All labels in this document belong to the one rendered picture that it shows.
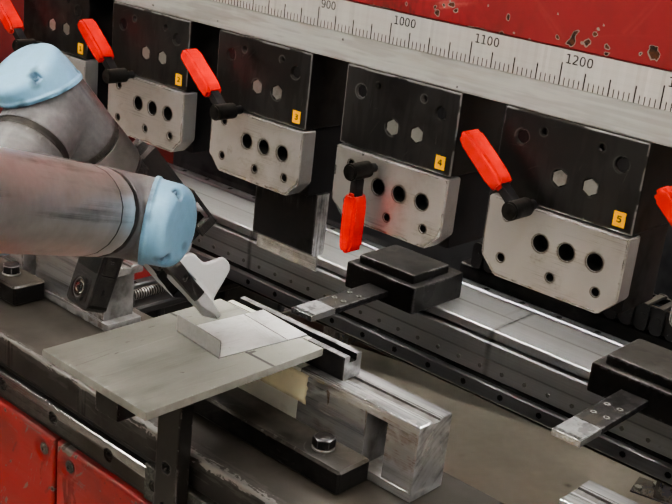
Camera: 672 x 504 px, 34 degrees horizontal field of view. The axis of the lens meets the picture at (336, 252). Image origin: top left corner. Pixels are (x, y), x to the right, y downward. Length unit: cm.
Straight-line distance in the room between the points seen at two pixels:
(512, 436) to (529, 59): 237
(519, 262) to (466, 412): 237
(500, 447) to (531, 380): 183
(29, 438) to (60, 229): 81
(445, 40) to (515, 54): 8
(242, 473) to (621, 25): 64
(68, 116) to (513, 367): 68
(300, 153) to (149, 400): 32
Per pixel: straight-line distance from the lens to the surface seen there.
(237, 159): 131
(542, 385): 144
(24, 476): 166
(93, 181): 87
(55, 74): 105
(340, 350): 132
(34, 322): 164
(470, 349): 149
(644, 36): 99
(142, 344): 128
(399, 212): 115
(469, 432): 331
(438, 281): 149
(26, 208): 78
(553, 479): 316
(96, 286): 115
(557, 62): 103
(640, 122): 100
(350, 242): 116
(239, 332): 132
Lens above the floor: 154
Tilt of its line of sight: 20 degrees down
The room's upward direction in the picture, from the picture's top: 6 degrees clockwise
